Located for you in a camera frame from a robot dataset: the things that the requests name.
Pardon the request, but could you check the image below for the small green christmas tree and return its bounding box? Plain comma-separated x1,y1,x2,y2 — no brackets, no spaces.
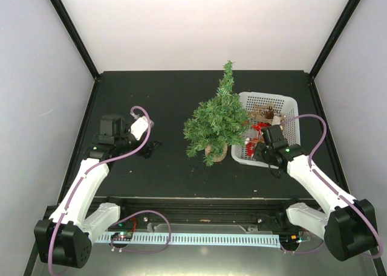
183,60,250,167

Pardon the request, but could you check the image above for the black frame post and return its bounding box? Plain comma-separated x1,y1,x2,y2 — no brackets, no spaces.
50,0,100,80
309,0,361,80

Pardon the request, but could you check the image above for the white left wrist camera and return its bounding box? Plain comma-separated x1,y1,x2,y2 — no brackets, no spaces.
130,113,154,141

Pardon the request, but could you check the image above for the circuit board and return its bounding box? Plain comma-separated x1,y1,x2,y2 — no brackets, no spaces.
279,232,311,245
111,231,133,241

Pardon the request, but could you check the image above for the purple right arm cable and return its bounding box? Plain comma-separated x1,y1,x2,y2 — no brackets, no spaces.
279,114,384,260

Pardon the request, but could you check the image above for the red bow ornament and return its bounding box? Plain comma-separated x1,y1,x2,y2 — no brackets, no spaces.
252,123,270,137

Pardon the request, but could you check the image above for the white perforated plastic basket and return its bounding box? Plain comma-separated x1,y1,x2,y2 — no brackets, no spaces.
231,92,301,168

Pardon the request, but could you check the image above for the right black frame post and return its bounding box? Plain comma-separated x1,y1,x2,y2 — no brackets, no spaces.
309,0,361,80

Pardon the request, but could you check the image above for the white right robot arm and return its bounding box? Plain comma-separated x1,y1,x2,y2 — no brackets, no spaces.
252,124,383,261

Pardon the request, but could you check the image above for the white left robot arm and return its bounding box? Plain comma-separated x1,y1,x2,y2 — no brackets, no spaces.
34,114,154,268

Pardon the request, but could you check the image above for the left black frame post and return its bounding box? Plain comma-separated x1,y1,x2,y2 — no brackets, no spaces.
50,0,100,80

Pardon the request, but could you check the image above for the white slotted cable duct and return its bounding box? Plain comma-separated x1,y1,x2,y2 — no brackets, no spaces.
96,232,281,248

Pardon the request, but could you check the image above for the right circuit board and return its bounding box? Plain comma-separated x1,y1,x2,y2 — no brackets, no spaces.
279,232,311,245

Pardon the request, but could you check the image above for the left circuit board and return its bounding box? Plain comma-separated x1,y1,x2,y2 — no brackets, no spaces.
111,231,133,241

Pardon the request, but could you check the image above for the wooden letters ornament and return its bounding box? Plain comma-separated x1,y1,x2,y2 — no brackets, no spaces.
248,103,286,124

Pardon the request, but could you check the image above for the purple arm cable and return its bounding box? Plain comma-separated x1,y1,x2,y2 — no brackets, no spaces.
279,114,384,260
47,105,152,275

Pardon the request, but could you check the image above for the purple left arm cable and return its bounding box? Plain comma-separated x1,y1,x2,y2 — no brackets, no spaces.
47,105,152,275

